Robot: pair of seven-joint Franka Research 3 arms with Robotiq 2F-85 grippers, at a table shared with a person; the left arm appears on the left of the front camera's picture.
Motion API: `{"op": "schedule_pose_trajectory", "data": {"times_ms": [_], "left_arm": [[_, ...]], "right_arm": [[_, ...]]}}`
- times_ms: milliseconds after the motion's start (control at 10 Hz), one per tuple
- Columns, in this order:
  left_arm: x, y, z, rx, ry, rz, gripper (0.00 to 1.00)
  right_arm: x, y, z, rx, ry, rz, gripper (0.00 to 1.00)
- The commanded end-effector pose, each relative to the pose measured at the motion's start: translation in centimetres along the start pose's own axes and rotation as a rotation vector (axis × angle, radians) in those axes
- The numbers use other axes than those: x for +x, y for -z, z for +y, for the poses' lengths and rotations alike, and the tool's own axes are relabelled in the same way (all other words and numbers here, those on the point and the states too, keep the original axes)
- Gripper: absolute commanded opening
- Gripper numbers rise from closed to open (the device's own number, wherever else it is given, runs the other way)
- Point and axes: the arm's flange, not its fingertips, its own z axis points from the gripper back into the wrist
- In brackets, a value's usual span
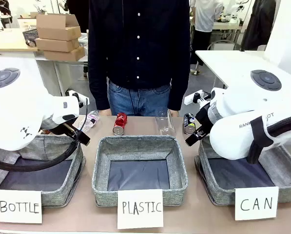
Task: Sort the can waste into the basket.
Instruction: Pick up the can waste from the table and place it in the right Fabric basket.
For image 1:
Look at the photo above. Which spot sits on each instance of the white paper sign PLASTIC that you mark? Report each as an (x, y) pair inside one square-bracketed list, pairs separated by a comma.
[(140, 209)]

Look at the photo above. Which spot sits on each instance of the person's right hand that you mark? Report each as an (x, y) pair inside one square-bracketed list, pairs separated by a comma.
[(104, 112)]

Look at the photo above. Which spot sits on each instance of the open cardboard box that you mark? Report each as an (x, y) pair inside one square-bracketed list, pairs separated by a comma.
[(58, 26)]

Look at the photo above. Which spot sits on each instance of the person in dark shirt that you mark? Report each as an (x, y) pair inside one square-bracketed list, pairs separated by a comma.
[(138, 48)]

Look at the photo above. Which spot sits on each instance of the white paper sign BOTTLE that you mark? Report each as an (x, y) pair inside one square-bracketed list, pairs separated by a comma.
[(18, 207)]

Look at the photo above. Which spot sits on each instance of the person's left forearm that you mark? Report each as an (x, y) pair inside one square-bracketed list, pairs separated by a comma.
[(180, 90)]

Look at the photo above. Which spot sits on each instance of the light wooden table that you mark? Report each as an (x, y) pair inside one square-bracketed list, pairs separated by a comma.
[(6, 41)]

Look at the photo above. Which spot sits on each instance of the grey fabric basket plastic sign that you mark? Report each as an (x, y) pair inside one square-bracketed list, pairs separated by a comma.
[(103, 175)]

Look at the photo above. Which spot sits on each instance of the white desk with legs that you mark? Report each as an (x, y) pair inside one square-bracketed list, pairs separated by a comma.
[(60, 73)]

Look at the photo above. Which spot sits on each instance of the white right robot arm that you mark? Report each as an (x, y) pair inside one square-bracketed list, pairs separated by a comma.
[(233, 141)]

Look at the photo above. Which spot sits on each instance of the person's left hand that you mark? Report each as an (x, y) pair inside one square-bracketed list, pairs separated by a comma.
[(175, 113)]

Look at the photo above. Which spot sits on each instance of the white paper sign CAN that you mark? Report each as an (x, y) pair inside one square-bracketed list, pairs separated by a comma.
[(256, 203)]

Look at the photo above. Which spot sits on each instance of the grey fabric basket can sign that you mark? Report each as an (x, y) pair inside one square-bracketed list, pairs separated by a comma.
[(220, 192)]

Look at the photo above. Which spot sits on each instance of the red crushed soda can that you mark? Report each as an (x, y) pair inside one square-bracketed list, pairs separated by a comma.
[(120, 123)]

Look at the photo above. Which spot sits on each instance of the grey chair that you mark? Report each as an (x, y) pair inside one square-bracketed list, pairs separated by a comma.
[(223, 45)]

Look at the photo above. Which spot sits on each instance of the dark woven basket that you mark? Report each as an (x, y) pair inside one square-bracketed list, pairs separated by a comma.
[(30, 36)]

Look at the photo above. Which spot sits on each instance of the clear bottle pink label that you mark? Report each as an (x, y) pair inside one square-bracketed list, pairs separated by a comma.
[(90, 120)]

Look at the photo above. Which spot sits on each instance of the black hanging coat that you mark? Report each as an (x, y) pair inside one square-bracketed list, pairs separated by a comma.
[(258, 26)]

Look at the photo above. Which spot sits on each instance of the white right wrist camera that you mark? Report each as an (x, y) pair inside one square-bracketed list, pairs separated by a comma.
[(191, 98)]

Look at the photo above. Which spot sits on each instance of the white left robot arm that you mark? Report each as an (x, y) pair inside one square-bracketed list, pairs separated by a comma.
[(13, 109)]

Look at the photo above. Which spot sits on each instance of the clear plastic bottle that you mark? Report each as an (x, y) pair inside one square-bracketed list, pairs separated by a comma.
[(166, 124)]

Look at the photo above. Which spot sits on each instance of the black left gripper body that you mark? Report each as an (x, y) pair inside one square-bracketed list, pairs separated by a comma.
[(68, 129)]

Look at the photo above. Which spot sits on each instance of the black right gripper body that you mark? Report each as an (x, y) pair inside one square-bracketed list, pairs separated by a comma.
[(203, 119)]

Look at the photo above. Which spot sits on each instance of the grey fabric basket bottle sign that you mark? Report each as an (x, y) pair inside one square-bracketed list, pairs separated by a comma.
[(62, 192)]

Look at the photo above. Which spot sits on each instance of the black drink can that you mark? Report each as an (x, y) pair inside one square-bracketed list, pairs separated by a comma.
[(189, 123)]

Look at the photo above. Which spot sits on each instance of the flat closed cardboard box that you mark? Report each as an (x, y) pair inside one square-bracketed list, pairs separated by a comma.
[(64, 54), (56, 45)]

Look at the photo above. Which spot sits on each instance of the white plastic crate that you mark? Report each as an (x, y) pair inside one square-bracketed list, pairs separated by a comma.
[(25, 24)]

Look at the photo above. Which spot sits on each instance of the background person white shirt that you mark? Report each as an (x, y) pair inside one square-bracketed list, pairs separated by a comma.
[(206, 19)]

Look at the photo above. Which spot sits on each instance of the person's right forearm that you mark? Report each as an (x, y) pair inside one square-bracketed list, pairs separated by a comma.
[(99, 90)]

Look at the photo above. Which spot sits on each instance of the white table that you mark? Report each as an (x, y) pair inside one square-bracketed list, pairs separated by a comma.
[(233, 63)]

